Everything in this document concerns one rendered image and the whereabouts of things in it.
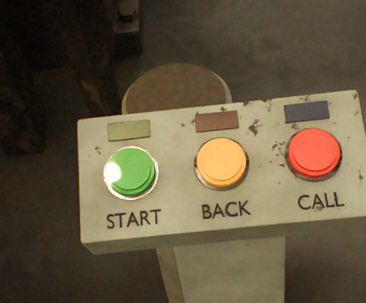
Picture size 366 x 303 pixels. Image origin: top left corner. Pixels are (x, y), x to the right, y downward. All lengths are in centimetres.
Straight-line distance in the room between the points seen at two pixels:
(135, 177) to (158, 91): 20
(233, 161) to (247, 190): 3
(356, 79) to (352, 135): 91
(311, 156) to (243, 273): 15
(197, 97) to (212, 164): 19
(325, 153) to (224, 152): 8
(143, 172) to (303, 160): 13
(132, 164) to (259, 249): 14
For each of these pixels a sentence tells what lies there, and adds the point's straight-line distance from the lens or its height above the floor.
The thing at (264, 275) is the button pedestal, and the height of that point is 47.
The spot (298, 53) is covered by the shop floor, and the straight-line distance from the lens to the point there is 153.
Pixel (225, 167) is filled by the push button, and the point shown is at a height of 61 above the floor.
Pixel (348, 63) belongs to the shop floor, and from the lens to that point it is 151.
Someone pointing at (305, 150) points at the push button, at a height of 61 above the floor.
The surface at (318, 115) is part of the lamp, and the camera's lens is 56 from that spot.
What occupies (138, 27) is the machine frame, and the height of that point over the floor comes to 7.
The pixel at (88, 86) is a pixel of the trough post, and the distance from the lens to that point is 122.
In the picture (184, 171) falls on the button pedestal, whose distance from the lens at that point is 55.
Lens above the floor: 103
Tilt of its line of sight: 51 degrees down
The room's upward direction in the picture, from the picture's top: 9 degrees counter-clockwise
